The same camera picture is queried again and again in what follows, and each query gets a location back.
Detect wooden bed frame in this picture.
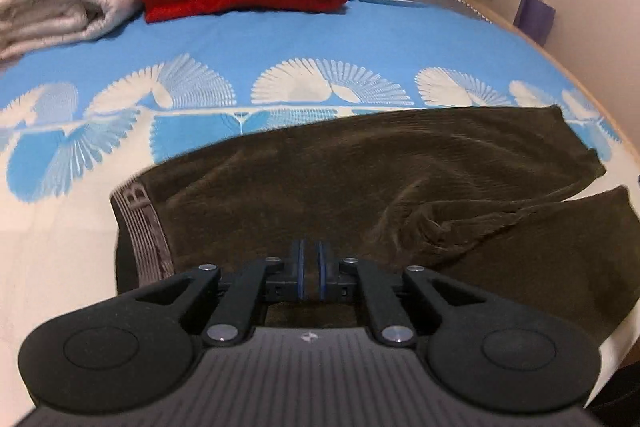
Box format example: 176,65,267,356
467,0,627,148

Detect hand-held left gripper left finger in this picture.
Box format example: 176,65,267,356
134,239,307,349

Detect dark olive corduroy pants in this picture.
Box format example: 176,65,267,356
110,104,640,345

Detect blue patterned bed sheet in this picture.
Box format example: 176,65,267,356
0,0,632,408

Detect white fuzzy folded blanket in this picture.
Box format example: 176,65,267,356
0,0,144,64

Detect purple box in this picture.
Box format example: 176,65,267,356
513,0,557,48

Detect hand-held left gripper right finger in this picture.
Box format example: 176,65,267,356
315,239,482,349

